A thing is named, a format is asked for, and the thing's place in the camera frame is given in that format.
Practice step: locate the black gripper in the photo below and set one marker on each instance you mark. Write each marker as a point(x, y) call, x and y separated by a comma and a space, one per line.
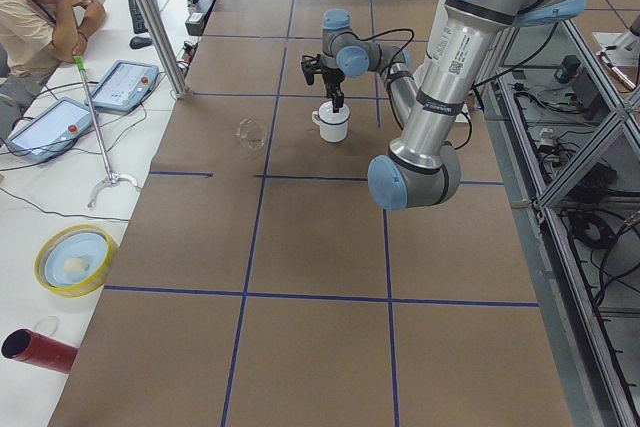
point(331, 78)

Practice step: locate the white mug lid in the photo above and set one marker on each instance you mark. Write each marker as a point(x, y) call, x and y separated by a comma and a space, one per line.
point(328, 115)

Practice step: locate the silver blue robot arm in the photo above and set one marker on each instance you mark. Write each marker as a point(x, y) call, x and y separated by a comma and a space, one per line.
point(421, 168)

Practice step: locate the white enamel mug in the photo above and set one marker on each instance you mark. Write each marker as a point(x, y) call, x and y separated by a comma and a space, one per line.
point(330, 133)

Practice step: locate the black computer mouse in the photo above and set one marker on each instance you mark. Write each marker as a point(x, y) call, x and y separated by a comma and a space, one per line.
point(139, 42)

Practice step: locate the black keyboard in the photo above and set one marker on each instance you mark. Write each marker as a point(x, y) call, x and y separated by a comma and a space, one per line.
point(138, 23)

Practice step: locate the far teach pendant tablet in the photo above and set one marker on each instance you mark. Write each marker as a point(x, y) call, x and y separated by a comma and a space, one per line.
point(124, 86)

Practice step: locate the teach pendant tablet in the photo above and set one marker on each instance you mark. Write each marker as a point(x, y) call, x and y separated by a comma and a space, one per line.
point(51, 132)
point(124, 86)

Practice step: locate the near teach pendant tablet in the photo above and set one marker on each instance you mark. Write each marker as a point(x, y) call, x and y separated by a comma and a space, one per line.
point(51, 132)

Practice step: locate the seated person beige shirt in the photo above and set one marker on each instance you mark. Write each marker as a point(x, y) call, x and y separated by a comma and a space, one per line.
point(40, 35)

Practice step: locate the yellow bowl with blue plate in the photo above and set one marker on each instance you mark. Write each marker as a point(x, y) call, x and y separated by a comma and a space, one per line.
point(75, 261)

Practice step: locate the red cylinder tube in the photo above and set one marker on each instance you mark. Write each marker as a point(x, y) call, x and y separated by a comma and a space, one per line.
point(27, 346)

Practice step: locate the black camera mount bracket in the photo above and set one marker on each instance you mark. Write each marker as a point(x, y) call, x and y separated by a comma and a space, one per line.
point(312, 66)

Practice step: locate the metal grabber stick green handle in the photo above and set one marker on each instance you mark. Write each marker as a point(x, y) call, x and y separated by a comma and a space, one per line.
point(112, 178)

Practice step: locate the aluminium frame post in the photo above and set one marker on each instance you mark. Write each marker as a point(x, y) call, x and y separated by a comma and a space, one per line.
point(162, 45)

